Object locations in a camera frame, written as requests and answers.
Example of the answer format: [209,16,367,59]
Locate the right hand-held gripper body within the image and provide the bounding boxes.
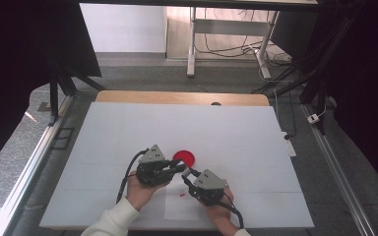
[190,168,229,207]

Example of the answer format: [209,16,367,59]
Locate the aluminium rail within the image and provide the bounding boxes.
[0,94,75,236]
[300,103,377,236]

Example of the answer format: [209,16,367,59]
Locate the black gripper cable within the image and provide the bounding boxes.
[116,148,150,205]
[217,199,246,230]

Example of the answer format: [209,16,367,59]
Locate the wooden table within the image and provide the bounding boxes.
[94,90,271,107]

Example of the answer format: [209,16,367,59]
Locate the white power strip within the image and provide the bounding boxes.
[281,131,297,157]

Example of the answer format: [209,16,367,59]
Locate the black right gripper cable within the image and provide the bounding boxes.
[217,199,246,230]

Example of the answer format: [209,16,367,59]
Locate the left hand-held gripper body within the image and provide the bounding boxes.
[135,144,175,188]

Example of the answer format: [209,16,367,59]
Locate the dark partition panel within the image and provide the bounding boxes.
[270,9,321,62]

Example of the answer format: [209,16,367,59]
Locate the dark floor hatch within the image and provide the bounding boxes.
[51,127,76,151]

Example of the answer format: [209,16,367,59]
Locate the white paper sheet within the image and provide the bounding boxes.
[163,172,202,221]

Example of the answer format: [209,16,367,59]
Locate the black metal stand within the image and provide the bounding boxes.
[47,48,106,127]
[252,6,330,136]

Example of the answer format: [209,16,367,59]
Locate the black curtain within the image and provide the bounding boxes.
[318,0,378,205]
[0,0,102,178]

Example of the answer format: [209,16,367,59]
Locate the person's left hand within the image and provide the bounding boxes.
[125,178,170,212]

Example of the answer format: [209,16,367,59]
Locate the large white board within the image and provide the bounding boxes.
[38,101,315,230]

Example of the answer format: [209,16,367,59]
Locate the white desk frame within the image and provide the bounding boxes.
[186,6,281,81]

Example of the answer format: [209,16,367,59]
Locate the round red ink pad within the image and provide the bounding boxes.
[171,149,197,169]

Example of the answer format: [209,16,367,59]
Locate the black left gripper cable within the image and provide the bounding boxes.
[116,148,150,205]

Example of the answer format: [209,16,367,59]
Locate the tangled floor cables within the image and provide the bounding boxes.
[195,8,293,68]

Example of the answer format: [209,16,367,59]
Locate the person's right hand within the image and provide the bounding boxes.
[203,188,236,231]

